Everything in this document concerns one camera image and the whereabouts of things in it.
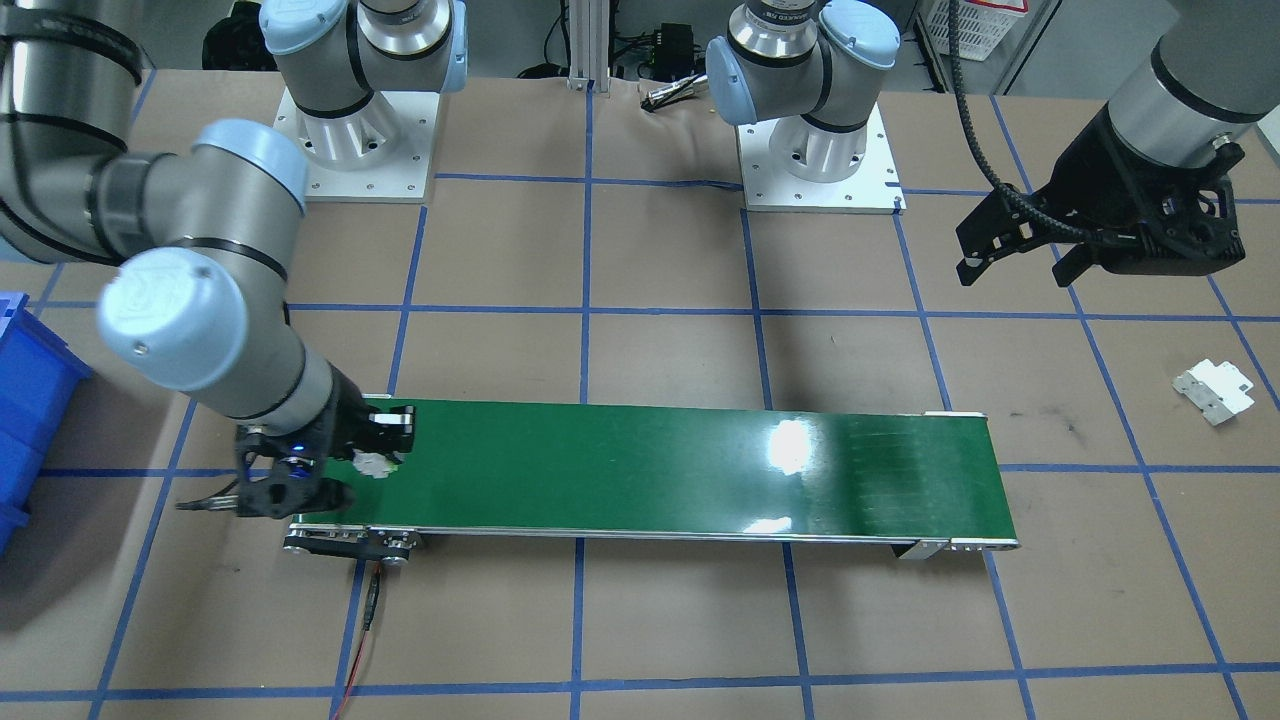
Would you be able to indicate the silver metal connector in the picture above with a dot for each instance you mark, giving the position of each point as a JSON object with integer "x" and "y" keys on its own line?
{"x": 670, "y": 95}

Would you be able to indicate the green belt conveyor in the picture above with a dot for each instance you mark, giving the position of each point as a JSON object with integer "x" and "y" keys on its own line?
{"x": 650, "y": 470}

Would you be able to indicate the green push button white body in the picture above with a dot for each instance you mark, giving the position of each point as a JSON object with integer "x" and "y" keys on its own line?
{"x": 375, "y": 463}

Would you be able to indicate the blue plastic bin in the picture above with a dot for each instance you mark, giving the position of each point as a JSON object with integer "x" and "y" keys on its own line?
{"x": 30, "y": 400}

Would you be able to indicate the aluminium frame post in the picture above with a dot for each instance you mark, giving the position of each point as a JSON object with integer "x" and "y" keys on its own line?
{"x": 588, "y": 50}

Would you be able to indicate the white metal bracket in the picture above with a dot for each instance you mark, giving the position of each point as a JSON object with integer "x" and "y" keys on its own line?
{"x": 1215, "y": 392}

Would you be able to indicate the white plastic basket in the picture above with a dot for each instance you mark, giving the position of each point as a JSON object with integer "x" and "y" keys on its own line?
{"x": 975, "y": 25}

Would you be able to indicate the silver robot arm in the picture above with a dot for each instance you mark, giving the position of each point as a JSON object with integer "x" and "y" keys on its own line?
{"x": 800, "y": 60}
{"x": 200, "y": 330}

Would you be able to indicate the black power adapter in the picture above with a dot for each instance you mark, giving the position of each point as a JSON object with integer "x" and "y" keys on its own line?
{"x": 675, "y": 45}

